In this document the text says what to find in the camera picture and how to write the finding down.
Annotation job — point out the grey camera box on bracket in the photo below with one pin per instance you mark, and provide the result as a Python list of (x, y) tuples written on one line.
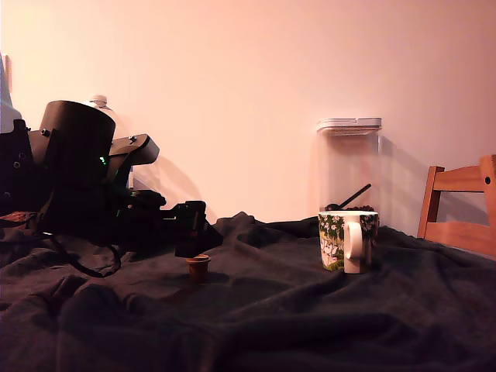
[(144, 149)]

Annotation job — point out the clear jar with white lid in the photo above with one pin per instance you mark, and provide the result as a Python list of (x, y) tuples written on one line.
[(348, 162)]

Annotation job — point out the white floral printed mug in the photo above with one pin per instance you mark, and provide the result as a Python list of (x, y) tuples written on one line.
[(341, 242)]

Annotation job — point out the brown coffee capsule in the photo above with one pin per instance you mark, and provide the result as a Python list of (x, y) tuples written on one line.
[(198, 269)]

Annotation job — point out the dark cloth table cover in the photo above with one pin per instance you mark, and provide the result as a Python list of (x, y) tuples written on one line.
[(271, 317)]

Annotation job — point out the wooden ladder-back chair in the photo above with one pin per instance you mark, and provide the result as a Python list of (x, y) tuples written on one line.
[(453, 232)]

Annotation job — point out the large clear water bottle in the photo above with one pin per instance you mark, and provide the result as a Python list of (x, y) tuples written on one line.
[(121, 124)]

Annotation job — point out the black plastic scoop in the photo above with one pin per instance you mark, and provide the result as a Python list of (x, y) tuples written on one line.
[(354, 198)]

